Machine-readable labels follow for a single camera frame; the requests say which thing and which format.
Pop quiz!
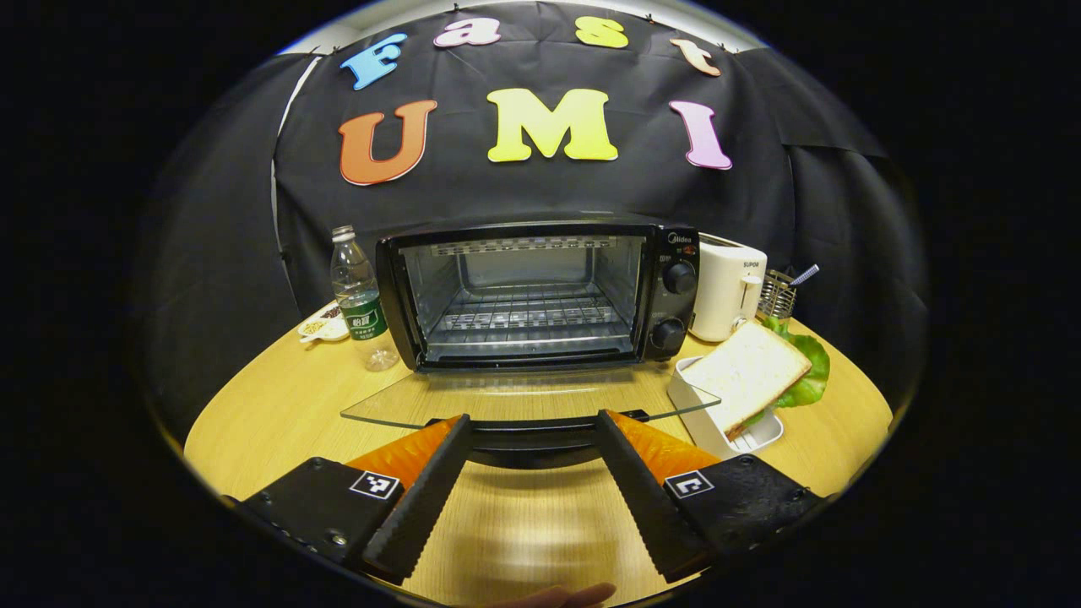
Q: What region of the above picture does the lettuce bread sandwich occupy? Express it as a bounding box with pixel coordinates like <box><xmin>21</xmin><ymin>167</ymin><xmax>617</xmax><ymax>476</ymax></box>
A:
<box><xmin>680</xmin><ymin>317</ymin><xmax>832</xmax><ymax>440</ymax></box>

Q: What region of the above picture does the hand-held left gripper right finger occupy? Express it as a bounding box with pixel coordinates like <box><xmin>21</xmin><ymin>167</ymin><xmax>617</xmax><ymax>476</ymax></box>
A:
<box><xmin>595</xmin><ymin>410</ymin><xmax>825</xmax><ymax>584</ymax></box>

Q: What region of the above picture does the white plastic tray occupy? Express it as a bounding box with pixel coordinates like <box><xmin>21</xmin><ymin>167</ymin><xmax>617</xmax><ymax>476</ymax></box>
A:
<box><xmin>667</xmin><ymin>355</ymin><xmax>785</xmax><ymax>462</ymax></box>

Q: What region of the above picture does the white toaster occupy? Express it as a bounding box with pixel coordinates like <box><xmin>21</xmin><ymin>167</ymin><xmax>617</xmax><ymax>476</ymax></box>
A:
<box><xmin>688</xmin><ymin>234</ymin><xmax>769</xmax><ymax>343</ymax></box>

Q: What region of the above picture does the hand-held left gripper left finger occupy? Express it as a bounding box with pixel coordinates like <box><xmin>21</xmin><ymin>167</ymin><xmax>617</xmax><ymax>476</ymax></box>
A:
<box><xmin>241</xmin><ymin>414</ymin><xmax>472</xmax><ymax>584</ymax></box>

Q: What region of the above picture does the clear plastic water bottle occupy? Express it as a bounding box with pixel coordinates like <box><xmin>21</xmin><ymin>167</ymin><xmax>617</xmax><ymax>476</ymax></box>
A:
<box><xmin>329</xmin><ymin>225</ymin><xmax>400</xmax><ymax>372</ymax></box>

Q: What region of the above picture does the small white snack dish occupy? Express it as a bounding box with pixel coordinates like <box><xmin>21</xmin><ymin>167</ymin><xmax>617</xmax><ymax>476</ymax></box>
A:
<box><xmin>297</xmin><ymin>304</ymin><xmax>350</xmax><ymax>345</ymax></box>

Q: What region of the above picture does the black electric oven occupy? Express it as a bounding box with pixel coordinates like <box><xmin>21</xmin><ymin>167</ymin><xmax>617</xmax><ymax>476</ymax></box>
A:
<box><xmin>340</xmin><ymin>215</ymin><xmax>723</xmax><ymax>470</ymax></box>

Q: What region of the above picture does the metal wire utensil holder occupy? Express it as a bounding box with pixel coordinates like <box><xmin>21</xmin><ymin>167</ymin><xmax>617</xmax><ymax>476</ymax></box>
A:
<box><xmin>758</xmin><ymin>269</ymin><xmax>799</xmax><ymax>322</ymax></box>

